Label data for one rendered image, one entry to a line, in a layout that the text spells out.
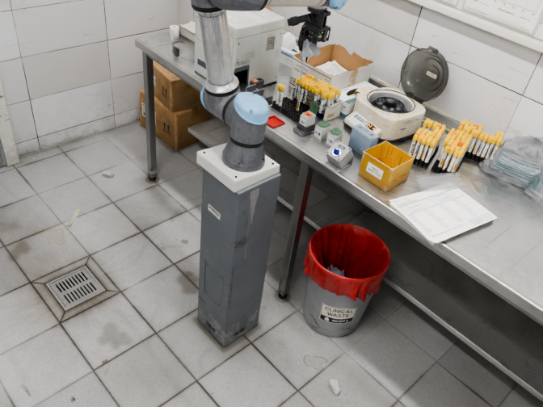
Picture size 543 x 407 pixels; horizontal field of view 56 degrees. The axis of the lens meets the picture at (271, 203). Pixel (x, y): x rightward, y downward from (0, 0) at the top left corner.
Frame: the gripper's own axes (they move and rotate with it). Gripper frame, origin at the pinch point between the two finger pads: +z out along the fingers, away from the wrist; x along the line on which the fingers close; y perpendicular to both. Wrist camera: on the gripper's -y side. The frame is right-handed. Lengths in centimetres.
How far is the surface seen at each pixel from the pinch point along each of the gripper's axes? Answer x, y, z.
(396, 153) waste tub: 3, 47, 19
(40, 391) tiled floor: -120, -6, 114
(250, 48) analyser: -1.2, -28.4, 6.6
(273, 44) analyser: 12.0, -28.1, 7.8
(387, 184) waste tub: -9, 54, 23
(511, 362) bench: 20, 115, 87
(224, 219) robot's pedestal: -52, 18, 43
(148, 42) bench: -9, -93, 27
